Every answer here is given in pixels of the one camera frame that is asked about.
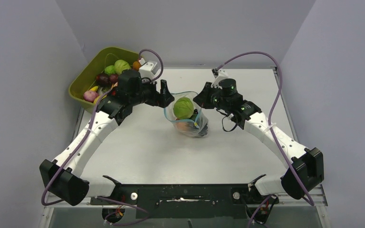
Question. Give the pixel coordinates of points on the orange tangerine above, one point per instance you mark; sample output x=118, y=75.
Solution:
x=136, y=65

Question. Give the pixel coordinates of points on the yellow mango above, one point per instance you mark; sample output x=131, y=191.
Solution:
x=97, y=99

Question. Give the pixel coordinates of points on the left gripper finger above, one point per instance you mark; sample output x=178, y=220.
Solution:
x=165, y=95
x=159, y=102

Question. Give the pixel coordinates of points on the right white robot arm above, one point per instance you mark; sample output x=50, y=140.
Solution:
x=305, y=167

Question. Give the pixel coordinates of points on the dark green avocado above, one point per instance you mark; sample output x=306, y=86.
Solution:
x=195, y=117

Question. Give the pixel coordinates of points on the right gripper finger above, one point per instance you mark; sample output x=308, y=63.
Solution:
x=208, y=90
x=202, y=100

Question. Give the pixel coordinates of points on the clear zip top bag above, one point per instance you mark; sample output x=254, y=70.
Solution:
x=168, y=112

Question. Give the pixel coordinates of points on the dark grape bunch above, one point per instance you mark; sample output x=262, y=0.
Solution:
x=202, y=125

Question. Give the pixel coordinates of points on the green cabbage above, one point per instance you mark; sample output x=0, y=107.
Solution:
x=183, y=108
x=120, y=66

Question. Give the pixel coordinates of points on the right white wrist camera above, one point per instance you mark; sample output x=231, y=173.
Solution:
x=219, y=75

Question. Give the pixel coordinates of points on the dark red apple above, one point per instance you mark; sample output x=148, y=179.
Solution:
x=103, y=80

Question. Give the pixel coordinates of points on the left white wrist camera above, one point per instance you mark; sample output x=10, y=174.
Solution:
x=148, y=69

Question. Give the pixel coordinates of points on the lime green fruit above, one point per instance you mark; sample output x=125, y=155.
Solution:
x=109, y=70

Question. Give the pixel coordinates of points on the olive green plastic bin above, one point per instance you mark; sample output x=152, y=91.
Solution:
x=87, y=78

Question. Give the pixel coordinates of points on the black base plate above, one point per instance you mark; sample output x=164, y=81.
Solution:
x=161, y=201

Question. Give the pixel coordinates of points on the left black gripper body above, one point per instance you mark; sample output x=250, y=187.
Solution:
x=148, y=90

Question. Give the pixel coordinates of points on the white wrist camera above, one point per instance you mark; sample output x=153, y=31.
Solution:
x=148, y=69
x=219, y=75

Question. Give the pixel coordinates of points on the orange peach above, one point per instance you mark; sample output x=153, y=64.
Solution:
x=183, y=126

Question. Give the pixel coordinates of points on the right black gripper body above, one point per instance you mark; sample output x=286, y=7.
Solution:
x=218, y=101

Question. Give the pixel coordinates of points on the yellow banana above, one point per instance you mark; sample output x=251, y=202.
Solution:
x=95, y=88

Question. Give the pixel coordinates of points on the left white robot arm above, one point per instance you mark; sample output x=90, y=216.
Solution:
x=61, y=176

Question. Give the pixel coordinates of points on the pink red onion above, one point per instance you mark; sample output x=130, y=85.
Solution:
x=90, y=96

